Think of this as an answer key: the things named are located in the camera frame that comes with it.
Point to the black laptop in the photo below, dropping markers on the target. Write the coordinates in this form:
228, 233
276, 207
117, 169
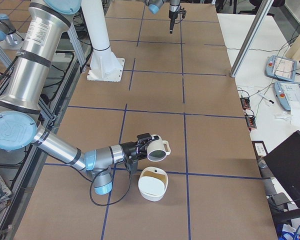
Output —
284, 163

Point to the white mug with handle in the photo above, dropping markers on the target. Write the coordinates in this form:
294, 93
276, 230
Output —
158, 149

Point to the white oval bin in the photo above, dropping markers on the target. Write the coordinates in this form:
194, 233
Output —
153, 183

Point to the far teach pendant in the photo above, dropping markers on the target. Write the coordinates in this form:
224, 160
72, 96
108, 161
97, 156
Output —
281, 68

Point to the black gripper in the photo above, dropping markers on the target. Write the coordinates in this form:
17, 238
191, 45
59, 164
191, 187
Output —
173, 10
129, 149

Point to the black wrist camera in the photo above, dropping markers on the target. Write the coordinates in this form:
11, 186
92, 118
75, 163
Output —
182, 12
131, 166

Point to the teach pendant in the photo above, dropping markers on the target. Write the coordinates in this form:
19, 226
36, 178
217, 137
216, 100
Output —
281, 68
287, 92

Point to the near orange black adapter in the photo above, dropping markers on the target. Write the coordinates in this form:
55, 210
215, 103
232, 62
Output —
250, 121

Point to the near teach pendant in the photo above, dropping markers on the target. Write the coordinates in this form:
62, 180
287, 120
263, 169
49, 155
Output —
287, 92

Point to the white label card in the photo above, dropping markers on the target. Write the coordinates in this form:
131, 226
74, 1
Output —
260, 149

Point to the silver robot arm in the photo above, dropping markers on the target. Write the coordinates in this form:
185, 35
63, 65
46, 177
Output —
19, 105
155, 5

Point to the black marker pen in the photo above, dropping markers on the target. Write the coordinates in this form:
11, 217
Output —
265, 97

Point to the white paper slip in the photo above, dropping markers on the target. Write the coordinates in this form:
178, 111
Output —
295, 113

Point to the far orange black adapter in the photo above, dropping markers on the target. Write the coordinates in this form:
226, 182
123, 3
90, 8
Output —
245, 103

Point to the aluminium frame rack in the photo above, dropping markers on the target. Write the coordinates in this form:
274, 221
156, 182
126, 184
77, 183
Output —
21, 168

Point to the aluminium frame post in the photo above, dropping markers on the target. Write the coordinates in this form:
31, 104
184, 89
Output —
257, 22

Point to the orange black adapter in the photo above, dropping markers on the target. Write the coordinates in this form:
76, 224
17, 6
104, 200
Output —
245, 103
250, 121

